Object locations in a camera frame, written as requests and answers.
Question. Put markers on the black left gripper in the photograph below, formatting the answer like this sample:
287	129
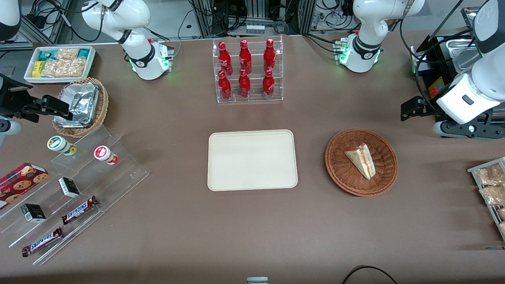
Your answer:
429	107

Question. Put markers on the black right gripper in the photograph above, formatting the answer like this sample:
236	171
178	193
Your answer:
10	98

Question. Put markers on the triangular sandwich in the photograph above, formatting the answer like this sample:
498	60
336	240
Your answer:
362	161

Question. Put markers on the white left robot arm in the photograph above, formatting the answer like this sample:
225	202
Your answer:
367	23

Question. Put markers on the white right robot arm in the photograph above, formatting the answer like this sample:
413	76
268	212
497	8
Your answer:
138	15

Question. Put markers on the light tan wicker basket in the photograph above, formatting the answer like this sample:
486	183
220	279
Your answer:
103	106

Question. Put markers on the tray of packaged crackers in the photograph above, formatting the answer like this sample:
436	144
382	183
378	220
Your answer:
473	170

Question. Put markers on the dark brown wicker basket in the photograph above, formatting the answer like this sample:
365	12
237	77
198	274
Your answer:
343	173

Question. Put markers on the beige plastic tray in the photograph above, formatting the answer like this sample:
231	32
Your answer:
252	159

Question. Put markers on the stack of foil containers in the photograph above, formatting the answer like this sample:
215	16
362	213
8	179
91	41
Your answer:
81	102

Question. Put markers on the green lid yogurt cup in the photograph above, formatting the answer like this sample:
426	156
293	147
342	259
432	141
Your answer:
58	144

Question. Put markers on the large clear nut bag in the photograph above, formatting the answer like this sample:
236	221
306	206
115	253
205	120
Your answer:
63	68

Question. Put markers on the yellow snack packet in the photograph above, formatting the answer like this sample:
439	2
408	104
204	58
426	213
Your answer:
37	69

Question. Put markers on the teal snack packet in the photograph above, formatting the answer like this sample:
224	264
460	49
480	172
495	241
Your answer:
83	53
46	55

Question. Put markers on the small clear nut bag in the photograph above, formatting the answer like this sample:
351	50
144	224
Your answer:
67	53

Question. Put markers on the white rectangular snack bin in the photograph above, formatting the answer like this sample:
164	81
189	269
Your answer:
91	65

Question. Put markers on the black food warmer cabinet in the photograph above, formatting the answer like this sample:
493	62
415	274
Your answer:
444	59

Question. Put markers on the red lid yogurt cup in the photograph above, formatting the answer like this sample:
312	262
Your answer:
104	154

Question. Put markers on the stainless steel pan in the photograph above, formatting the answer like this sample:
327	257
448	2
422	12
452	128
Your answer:
461	55

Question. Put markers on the small black carton box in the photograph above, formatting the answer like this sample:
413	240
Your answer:
69	187
33	213

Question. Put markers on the red plaid cookie box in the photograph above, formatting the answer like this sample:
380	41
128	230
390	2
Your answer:
19	183

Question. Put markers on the clear acrylic step display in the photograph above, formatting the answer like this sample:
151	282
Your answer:
118	177

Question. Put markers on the clear bag of crackers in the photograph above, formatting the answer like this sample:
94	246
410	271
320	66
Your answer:
502	227
489	175
493	195
501	213

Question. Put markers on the Snickers chocolate bar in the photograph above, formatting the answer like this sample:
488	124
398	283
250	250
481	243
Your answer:
79	210
42	241

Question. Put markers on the red cola bottle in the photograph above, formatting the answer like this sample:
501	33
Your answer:
245	57
225	86
268	85
269	55
244	85
225	57

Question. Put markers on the clear acrylic bottle rack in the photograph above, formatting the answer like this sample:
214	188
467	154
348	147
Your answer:
254	100

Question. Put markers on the grey power strip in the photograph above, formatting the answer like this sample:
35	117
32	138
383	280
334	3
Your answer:
254	28

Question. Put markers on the small grey device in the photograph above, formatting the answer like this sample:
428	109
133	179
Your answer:
257	281

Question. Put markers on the aluminium extrusion frame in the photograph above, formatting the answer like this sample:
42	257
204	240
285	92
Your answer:
256	8

